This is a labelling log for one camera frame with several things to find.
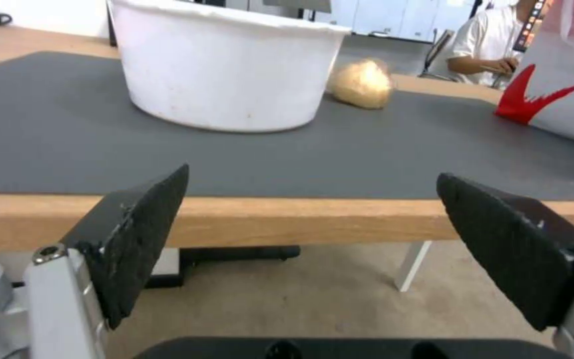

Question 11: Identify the dark grey table mat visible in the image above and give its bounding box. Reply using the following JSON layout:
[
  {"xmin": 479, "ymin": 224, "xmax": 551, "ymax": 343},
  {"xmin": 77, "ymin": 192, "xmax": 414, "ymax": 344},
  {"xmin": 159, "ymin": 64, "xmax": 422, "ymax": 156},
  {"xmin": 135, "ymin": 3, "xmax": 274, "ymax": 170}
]
[{"xmin": 0, "ymin": 51, "xmax": 574, "ymax": 200}]

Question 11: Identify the black office chair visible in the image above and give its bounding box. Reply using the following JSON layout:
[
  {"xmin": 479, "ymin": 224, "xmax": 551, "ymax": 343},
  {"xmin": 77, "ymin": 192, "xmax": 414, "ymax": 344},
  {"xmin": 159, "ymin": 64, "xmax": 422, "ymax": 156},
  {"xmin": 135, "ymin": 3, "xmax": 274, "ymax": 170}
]
[{"xmin": 418, "ymin": 29, "xmax": 462, "ymax": 81}]

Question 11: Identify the white takeout bag red logo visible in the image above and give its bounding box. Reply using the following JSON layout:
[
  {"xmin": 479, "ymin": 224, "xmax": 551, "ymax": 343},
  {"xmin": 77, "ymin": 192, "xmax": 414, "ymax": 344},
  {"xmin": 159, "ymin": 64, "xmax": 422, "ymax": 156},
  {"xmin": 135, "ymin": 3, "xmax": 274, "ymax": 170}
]
[{"xmin": 493, "ymin": 0, "xmax": 574, "ymax": 151}]

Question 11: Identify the white paper bowl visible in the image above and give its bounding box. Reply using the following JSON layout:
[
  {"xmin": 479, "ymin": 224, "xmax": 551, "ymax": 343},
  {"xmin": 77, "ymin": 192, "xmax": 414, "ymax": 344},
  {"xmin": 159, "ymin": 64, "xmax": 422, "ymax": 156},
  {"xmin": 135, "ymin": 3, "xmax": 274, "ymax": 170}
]
[{"xmin": 106, "ymin": 0, "xmax": 353, "ymax": 133}]

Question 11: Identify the black chair base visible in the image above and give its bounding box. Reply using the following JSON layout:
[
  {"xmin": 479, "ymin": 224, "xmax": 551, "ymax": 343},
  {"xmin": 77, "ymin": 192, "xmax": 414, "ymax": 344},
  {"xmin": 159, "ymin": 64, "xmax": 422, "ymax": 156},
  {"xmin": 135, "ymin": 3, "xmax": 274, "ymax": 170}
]
[{"xmin": 144, "ymin": 245, "xmax": 302, "ymax": 289}]

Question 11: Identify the person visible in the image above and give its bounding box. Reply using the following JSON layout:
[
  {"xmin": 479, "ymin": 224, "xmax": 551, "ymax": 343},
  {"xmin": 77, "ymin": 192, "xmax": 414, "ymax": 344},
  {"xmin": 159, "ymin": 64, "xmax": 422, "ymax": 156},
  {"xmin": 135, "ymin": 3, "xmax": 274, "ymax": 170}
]
[{"xmin": 446, "ymin": 0, "xmax": 542, "ymax": 87}]

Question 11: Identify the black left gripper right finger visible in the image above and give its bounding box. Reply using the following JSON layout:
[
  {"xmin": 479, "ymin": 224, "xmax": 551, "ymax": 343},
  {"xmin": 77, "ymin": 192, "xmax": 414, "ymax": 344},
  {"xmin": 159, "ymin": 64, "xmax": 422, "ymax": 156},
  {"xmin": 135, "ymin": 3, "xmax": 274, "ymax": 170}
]
[{"xmin": 435, "ymin": 172, "xmax": 574, "ymax": 359}]

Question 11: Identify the white table leg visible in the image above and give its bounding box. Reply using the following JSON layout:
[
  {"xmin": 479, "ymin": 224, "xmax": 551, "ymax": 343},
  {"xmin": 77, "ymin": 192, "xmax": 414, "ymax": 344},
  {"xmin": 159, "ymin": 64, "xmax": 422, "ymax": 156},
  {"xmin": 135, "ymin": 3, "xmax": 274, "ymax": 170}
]
[{"xmin": 393, "ymin": 240, "xmax": 433, "ymax": 293}]

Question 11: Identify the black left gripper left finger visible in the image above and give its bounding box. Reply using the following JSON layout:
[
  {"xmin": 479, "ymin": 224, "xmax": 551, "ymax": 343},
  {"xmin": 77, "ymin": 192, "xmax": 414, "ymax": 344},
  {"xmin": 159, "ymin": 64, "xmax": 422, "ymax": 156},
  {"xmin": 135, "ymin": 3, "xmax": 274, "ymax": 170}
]
[{"xmin": 0, "ymin": 163, "xmax": 190, "ymax": 359}]

